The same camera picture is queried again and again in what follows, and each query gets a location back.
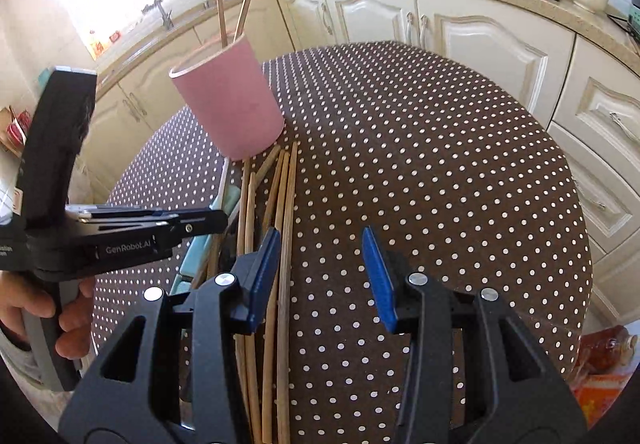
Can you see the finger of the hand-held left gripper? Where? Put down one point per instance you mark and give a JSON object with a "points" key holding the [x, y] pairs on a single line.
{"points": [[195, 224]]}

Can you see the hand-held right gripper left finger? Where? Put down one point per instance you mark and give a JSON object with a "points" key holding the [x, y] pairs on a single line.
{"points": [[262, 274]]}

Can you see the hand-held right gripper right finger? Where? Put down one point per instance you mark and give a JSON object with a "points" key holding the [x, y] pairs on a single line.
{"points": [[380, 279]]}

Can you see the bunch of wooden chopsticks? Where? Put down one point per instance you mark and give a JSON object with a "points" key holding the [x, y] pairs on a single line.
{"points": [[288, 204]]}

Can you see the pink utensil holder cup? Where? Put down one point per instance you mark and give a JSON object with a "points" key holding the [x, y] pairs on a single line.
{"points": [[230, 99]]}

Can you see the person's left hand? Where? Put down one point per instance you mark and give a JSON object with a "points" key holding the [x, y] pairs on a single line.
{"points": [[25, 304]]}

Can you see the red snack packets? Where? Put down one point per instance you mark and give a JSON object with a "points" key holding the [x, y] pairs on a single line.
{"points": [[15, 126]]}

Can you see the brown polka dot tablecloth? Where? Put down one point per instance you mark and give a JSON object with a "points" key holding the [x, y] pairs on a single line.
{"points": [[425, 174]]}

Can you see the metal sink faucet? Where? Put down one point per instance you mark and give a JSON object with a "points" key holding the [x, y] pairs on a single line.
{"points": [[162, 11]]}

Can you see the orange plastic bottle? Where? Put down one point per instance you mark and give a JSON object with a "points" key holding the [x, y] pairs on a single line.
{"points": [[605, 349]]}

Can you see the cream lower kitchen cabinets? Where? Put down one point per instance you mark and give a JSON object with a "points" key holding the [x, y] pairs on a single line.
{"points": [[490, 34]]}

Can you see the green electric cooker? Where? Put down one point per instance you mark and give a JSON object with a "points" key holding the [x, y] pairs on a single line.
{"points": [[635, 9]]}

